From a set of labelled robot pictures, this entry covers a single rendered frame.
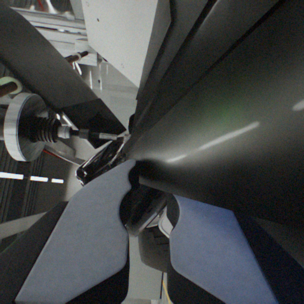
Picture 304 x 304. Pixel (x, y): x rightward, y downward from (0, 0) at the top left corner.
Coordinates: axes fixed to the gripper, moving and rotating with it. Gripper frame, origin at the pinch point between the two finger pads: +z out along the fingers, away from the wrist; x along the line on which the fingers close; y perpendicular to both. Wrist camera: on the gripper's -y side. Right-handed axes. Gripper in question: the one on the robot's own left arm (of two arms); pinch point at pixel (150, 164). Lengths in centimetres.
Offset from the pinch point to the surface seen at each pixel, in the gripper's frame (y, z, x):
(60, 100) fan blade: 1.5, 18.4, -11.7
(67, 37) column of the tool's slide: -4, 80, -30
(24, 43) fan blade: -4.8, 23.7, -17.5
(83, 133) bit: 2.9, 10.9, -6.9
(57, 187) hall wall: 712, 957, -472
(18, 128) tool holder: 1.4, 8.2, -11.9
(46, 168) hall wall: 631, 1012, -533
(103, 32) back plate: -6, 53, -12
